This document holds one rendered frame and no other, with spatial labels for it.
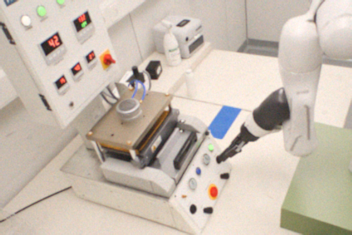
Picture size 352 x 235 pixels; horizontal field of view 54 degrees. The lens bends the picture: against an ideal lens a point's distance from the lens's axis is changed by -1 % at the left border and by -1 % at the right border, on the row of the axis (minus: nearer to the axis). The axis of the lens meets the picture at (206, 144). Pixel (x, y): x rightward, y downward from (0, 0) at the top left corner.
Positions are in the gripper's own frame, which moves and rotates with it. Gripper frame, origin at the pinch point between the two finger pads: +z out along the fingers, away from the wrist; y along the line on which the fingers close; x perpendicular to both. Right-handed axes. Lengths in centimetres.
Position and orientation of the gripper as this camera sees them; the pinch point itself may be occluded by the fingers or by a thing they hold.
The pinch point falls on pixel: (225, 154)
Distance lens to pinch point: 128.9
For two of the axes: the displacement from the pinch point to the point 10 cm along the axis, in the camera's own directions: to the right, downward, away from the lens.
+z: -4.3, 4.7, 7.7
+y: -3.8, 6.8, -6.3
